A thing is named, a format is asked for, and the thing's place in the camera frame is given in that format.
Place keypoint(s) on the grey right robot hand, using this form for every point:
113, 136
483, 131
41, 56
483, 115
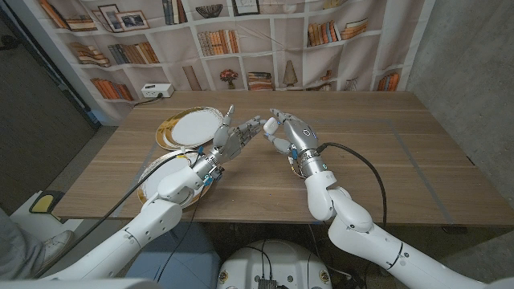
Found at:
299, 140

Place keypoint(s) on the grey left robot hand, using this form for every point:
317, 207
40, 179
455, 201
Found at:
229, 140

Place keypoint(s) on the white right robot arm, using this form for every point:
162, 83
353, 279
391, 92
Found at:
361, 233

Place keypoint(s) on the white gold-rimmed plate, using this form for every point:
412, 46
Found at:
160, 176
192, 128

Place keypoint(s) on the white power strip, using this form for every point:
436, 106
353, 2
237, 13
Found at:
154, 90

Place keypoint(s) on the printed bookshelf backdrop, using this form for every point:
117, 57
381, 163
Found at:
257, 48

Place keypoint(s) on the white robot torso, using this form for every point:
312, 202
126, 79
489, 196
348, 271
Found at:
281, 265

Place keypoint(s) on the yellow and black foot pedal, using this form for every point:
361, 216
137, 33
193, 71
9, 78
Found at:
43, 202

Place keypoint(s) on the person in grey trousers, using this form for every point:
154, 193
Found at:
20, 249

